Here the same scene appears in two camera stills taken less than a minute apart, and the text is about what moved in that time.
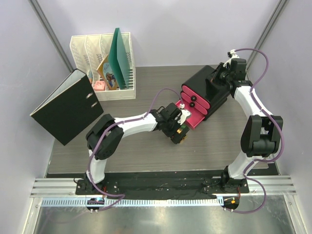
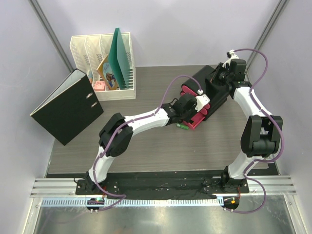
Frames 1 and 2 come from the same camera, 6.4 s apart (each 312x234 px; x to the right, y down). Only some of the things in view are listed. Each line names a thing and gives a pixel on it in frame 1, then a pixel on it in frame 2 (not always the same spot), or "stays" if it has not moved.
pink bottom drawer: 196,115 stays
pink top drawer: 194,97 stays
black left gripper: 174,136 → 194,111
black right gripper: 221,68 stays
